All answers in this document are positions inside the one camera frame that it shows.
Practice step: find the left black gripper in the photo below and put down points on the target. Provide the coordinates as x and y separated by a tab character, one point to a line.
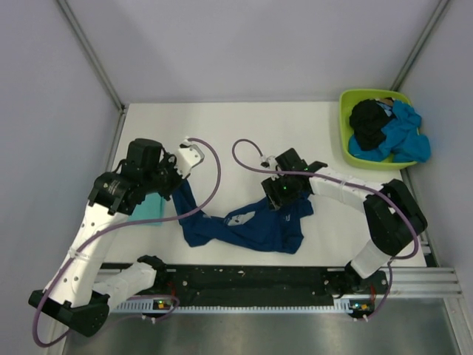
170	161

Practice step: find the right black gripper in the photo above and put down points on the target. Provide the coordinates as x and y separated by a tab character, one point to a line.
270	186

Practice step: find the dark blue printed t-shirt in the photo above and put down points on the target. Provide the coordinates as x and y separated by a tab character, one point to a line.
254	227

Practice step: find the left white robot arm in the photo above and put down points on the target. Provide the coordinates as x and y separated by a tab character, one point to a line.
73	297

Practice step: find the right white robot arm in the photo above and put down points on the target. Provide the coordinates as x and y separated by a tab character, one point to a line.
394	219

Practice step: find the folded teal t-shirt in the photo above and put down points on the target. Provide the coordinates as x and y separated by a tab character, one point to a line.
151	208

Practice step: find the black t-shirt in basket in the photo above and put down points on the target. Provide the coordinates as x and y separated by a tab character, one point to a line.
367	119

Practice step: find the lime green plastic basket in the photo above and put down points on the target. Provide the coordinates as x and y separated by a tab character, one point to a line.
347	100

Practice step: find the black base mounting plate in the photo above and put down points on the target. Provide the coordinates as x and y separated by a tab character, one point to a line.
266	286

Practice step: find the bright blue t-shirt in basket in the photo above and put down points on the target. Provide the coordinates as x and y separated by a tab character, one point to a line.
403	139

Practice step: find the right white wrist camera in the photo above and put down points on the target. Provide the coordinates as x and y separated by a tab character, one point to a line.
268	162

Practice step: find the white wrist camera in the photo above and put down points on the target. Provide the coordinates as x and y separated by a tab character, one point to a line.
268	162
188	156

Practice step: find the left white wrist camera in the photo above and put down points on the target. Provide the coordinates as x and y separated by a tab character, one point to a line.
188	156

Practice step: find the aluminium extrusion rail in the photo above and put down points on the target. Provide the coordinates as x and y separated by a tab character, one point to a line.
410	283

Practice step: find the left aluminium frame post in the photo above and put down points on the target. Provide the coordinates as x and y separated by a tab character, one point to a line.
90	54

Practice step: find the aluminium frame post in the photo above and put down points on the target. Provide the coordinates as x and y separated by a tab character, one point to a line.
90	54
439	12

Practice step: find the right aluminium frame post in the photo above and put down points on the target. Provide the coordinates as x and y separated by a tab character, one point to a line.
439	12

